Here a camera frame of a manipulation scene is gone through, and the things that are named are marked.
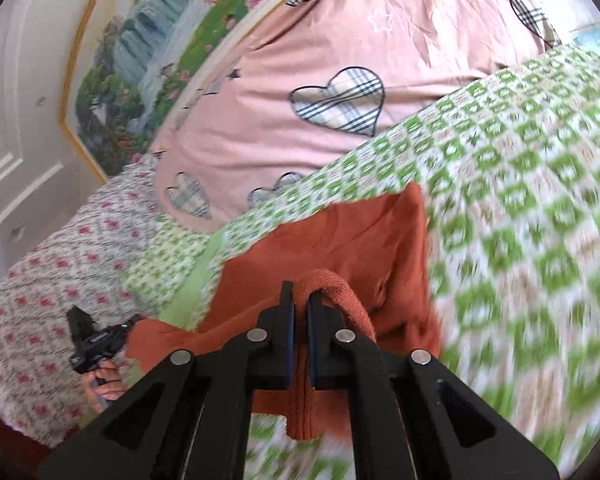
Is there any orange knit sweater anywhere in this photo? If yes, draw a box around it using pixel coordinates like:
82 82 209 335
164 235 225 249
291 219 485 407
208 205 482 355
124 181 444 441

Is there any left hand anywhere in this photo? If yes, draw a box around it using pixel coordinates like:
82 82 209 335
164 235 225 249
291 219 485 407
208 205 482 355
81 360 126 414

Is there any floral bed sheet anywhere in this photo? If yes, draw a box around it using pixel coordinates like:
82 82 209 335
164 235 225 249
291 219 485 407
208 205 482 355
0 154 161 448

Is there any white panel door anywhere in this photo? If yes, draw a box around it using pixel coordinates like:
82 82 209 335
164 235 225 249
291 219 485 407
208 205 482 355
0 0 98 279

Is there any green checkered quilt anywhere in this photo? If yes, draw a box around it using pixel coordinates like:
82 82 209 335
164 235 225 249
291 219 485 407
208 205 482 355
122 44 600 479

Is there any pink heart-patterned duvet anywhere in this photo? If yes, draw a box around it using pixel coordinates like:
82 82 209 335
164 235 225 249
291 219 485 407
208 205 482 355
152 0 560 232

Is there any landscape picture gold frame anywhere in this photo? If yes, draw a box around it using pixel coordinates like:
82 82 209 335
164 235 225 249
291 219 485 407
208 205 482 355
59 0 285 184

